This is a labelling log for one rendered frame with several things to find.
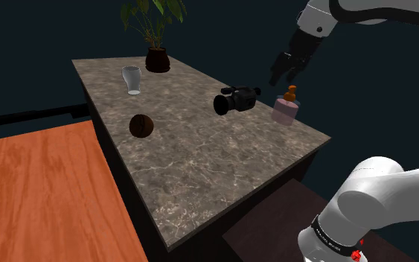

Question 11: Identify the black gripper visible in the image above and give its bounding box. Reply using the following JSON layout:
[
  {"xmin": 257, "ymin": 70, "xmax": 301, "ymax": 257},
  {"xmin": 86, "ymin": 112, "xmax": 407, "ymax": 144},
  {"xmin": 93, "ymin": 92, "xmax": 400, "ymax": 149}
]
[{"xmin": 268, "ymin": 27, "xmax": 326, "ymax": 88}]

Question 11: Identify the pink soap dispenser orange pump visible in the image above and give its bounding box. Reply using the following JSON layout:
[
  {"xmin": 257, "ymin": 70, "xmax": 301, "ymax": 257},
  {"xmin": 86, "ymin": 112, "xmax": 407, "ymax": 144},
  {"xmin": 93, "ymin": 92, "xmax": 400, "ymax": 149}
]
[{"xmin": 270, "ymin": 85, "xmax": 301, "ymax": 127}]

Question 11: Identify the marble top dark table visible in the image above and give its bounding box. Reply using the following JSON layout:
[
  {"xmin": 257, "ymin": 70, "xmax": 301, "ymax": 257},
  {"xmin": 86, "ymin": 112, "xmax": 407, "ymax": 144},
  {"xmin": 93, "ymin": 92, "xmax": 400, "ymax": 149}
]
[{"xmin": 71, "ymin": 54, "xmax": 332, "ymax": 262}]

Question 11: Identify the black camcorder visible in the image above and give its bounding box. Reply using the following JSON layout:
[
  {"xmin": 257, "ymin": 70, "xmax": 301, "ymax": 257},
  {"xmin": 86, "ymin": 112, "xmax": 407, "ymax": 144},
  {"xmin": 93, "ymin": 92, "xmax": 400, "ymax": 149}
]
[{"xmin": 213, "ymin": 85, "xmax": 262, "ymax": 117}]

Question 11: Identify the clear drinking glass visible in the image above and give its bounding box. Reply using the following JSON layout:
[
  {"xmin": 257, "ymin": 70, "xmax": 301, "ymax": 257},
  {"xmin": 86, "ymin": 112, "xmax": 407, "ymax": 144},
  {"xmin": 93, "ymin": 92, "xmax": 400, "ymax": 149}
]
[{"xmin": 121, "ymin": 65, "xmax": 143, "ymax": 96}]

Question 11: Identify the green plant in dark pot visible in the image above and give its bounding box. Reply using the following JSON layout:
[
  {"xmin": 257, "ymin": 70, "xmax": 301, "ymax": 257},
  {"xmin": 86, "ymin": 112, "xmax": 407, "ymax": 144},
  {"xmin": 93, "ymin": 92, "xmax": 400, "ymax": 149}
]
[{"xmin": 120, "ymin": 0, "xmax": 188, "ymax": 74}]

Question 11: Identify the brown ball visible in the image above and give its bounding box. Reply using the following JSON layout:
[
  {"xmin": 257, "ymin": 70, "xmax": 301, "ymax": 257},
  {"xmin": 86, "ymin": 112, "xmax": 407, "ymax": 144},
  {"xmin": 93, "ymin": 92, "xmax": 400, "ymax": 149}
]
[{"xmin": 129, "ymin": 113, "xmax": 155, "ymax": 139}]

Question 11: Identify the dark robot stand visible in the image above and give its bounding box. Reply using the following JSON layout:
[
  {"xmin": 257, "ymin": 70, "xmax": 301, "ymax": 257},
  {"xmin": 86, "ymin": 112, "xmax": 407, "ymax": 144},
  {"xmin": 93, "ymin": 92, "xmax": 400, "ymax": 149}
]
[{"xmin": 223, "ymin": 177, "xmax": 415, "ymax": 262}]

